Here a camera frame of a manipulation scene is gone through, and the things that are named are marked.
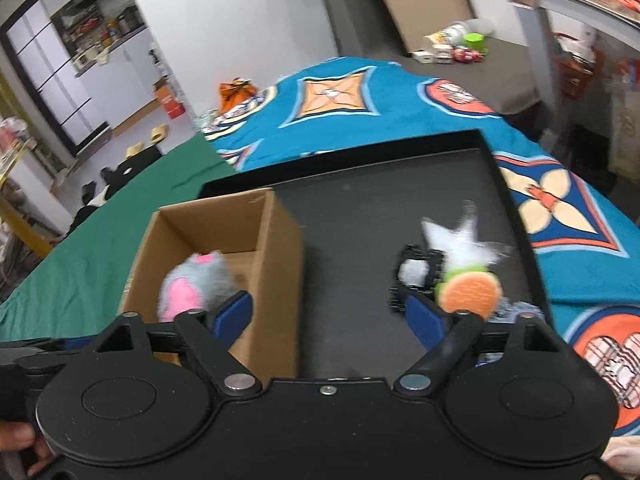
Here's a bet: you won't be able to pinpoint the black white plush on floor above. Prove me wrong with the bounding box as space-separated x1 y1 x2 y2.
67 145 163 234

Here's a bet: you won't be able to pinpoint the blue patterned blanket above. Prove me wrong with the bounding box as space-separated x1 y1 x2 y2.
196 58 639 437

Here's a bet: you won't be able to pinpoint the orange red box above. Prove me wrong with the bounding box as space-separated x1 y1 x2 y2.
154 77 186 120

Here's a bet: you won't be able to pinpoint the person's hand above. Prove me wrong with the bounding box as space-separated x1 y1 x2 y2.
1 422 52 479

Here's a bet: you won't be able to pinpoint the grey pink plush toy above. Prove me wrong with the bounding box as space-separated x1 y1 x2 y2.
157 250 240 322

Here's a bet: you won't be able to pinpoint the grey denim plush toy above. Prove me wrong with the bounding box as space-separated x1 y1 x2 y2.
488 297 544 324

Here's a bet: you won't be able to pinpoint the brown cardboard box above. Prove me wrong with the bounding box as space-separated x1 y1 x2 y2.
119 188 304 382

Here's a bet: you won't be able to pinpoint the yellow slipper near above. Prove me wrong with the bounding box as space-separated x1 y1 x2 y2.
125 142 144 159

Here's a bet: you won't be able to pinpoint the yellow slipper far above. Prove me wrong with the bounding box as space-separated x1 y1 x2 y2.
150 124 168 144

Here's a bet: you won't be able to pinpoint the yellow slipper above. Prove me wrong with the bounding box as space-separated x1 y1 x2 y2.
125 142 144 159
150 124 168 144

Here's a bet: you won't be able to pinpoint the black tray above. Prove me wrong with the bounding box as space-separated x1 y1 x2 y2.
200 130 548 379

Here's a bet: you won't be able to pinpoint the green cloth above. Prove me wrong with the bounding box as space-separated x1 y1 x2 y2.
1 136 234 342

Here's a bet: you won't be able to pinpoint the green lidded jar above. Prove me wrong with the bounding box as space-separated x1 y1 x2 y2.
464 32 487 55

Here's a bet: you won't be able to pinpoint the plush hamburger toy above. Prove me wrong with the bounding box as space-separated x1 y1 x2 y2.
435 266 502 320

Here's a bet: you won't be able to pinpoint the orange bag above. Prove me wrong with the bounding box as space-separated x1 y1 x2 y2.
218 78 258 114

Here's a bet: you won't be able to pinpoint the white cabinet with shelf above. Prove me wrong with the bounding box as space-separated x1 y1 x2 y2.
41 0 160 128

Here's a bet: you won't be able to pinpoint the clear bag white beads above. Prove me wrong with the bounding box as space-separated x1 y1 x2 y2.
421 200 512 273

